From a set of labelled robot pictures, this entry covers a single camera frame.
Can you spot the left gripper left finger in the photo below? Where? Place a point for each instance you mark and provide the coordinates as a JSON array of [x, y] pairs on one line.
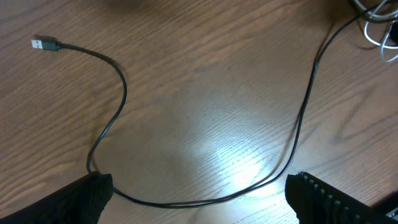
[[80, 202]]

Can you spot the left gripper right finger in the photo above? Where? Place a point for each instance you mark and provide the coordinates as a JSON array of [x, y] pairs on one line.
[[315, 201]]

